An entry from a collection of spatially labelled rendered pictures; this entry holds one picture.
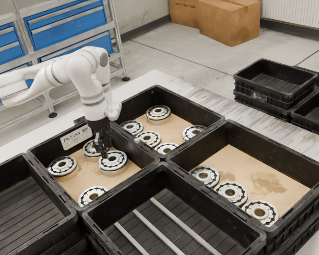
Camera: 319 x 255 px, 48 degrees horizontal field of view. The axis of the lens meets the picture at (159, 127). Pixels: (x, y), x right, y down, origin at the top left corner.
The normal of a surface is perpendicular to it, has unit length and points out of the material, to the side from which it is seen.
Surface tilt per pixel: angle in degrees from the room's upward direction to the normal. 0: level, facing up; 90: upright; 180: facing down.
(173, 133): 0
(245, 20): 89
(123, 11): 90
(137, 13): 90
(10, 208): 0
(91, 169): 0
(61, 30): 90
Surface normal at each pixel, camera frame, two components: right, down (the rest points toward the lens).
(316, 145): -0.12, -0.81
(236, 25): 0.48, 0.46
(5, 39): 0.65, 0.37
